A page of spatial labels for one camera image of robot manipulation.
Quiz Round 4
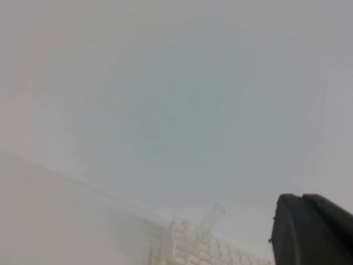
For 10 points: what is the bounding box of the clear glass test tube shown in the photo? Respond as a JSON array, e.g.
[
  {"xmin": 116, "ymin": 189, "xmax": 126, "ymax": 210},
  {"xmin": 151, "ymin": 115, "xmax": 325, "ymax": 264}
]
[{"xmin": 195, "ymin": 203, "xmax": 226, "ymax": 241}]

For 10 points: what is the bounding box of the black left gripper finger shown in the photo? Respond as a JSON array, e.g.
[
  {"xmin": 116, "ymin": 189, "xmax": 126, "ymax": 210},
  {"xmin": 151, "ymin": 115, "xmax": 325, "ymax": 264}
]
[{"xmin": 269, "ymin": 194, "xmax": 352, "ymax": 265}]

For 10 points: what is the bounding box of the white test tube rack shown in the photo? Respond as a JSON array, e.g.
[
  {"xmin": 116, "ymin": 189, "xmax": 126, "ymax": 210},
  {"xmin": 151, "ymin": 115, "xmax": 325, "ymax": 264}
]
[{"xmin": 150, "ymin": 218, "xmax": 275, "ymax": 264}]

